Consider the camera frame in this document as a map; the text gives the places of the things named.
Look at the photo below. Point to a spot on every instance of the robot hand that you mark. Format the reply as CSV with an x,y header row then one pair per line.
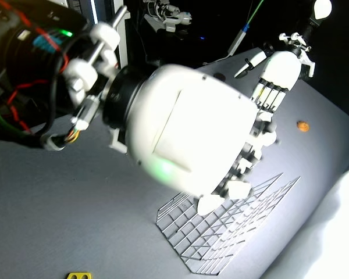
x,y
192,130
282,69

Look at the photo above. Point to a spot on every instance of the orange ribbed toy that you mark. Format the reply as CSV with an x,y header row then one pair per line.
x,y
303,125

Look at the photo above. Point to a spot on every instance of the black curtain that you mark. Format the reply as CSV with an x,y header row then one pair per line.
x,y
346,58

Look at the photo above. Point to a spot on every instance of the white background robot device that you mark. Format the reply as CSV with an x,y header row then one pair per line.
x,y
168,17

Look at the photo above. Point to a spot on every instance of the grey table cloth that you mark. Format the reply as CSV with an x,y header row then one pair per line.
x,y
61,203

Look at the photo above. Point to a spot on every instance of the white backdrop sheet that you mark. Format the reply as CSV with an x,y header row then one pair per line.
x,y
337,218

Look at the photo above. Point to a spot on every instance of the yellow block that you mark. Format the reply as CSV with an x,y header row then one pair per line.
x,y
78,276

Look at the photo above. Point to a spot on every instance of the white frame post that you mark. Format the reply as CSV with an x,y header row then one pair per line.
x,y
123,49

